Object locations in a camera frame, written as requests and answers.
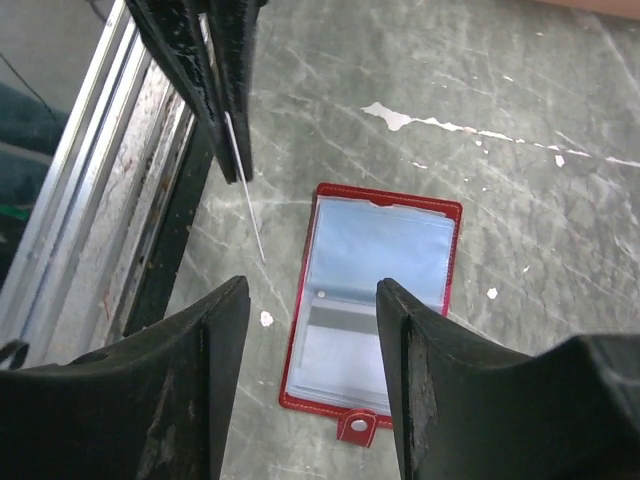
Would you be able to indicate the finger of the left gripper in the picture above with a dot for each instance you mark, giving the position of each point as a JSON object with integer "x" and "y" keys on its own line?
{"x": 171, "y": 32}
{"x": 232, "y": 25}

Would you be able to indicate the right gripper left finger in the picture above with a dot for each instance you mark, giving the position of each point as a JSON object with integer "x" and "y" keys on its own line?
{"x": 155, "y": 405}

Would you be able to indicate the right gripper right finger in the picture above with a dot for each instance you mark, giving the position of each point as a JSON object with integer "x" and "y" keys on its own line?
{"x": 464, "y": 407}

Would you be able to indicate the red leather card holder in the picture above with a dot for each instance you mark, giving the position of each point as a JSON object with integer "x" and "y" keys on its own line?
{"x": 356, "y": 237}

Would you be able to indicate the white magnetic stripe card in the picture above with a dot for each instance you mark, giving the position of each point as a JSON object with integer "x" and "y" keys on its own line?
{"x": 339, "y": 360}

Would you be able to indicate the aluminium mounting rail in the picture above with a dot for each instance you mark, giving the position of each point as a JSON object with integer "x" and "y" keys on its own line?
{"x": 81, "y": 260}

